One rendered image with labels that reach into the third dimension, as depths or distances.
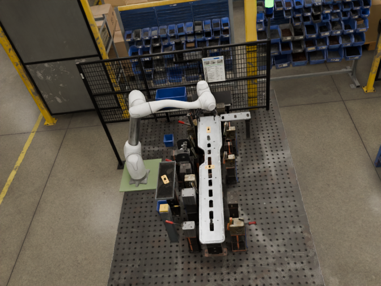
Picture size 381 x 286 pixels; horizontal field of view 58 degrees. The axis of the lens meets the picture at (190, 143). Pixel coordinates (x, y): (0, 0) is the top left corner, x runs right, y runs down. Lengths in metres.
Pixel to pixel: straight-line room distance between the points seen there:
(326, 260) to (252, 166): 1.12
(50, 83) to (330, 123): 3.85
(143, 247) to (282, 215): 1.18
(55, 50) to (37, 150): 1.46
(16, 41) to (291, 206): 3.86
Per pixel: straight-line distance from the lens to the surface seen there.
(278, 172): 3.31
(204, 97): 2.84
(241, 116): 3.40
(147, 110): 2.91
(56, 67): 5.11
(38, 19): 4.79
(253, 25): 3.38
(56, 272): 4.07
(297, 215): 3.05
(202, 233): 2.61
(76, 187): 4.63
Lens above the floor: 3.25
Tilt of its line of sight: 45 degrees down
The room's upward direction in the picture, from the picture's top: 12 degrees counter-clockwise
